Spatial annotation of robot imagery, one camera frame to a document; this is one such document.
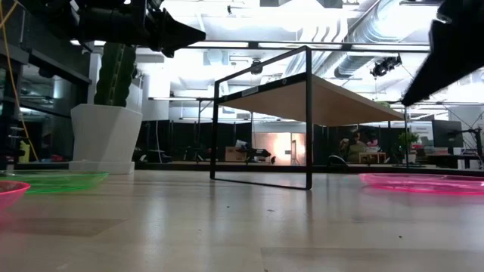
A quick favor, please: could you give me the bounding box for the black studio light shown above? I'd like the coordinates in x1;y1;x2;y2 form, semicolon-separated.
369;54;404;79

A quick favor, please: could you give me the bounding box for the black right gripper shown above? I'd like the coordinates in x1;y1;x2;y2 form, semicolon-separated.
401;0;484;107

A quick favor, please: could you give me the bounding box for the small potted green plant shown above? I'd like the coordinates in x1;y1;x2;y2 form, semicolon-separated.
397;131;420;165

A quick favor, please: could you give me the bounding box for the white hexagonal plant pot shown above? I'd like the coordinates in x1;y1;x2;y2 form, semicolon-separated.
68;104;144;175

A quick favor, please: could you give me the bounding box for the yellow cable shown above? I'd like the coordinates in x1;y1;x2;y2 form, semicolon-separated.
0;0;41;162

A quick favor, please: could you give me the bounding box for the long linear ceiling light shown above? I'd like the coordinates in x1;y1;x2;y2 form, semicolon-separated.
70;37;432;54

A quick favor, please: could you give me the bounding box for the silver ventilation duct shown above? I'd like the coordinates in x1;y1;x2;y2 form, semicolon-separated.
334;0;436;79

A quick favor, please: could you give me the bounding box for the black metal rig frame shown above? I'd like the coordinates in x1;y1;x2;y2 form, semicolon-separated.
132;161;484;178

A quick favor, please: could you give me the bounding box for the white printed poster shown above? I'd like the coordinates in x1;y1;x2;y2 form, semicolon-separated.
410;122;434;147

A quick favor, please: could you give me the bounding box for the translucent pink plastic plate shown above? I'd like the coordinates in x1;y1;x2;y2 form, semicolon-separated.
0;180;32;212
358;172;484;196

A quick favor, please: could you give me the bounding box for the black monitor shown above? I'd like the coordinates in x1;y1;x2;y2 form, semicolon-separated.
432;119;464;149

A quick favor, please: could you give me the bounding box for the wooden shelf with black frame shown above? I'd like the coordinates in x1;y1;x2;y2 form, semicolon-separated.
209;45;411;190

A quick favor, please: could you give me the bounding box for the low wooden bench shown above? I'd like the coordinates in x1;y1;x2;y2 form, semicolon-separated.
357;151;387;165

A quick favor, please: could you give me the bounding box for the green cactus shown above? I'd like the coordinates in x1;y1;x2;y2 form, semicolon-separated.
93;42;138;108

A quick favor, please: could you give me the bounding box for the yellow container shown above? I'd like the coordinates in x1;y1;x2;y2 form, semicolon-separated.
17;140;31;164

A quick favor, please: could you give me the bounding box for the cardboard box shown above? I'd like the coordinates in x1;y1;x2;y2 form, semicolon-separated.
225;146;249;163

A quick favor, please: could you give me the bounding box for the person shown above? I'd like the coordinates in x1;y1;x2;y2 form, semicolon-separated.
340;130;379;164

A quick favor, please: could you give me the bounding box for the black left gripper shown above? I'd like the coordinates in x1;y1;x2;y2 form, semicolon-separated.
132;0;207;58

